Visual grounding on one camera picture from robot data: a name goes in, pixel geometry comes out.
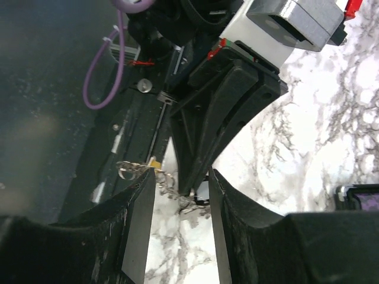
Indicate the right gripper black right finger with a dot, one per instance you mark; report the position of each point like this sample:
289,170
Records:
256,245

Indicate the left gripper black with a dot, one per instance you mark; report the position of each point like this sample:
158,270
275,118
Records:
218,97

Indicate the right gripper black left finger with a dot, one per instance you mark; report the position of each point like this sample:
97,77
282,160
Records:
105,244

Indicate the silver disc keyring holder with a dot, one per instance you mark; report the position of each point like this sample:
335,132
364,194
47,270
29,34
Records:
166,183

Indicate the key with black tag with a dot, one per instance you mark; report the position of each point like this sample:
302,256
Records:
201,196

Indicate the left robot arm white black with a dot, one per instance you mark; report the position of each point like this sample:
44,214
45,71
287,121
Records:
180,34

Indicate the black poker chip case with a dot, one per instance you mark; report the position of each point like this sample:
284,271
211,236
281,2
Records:
356,197

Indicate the yellow key tag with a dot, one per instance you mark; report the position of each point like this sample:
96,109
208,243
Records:
155,164

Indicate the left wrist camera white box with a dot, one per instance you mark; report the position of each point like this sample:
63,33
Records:
274,28

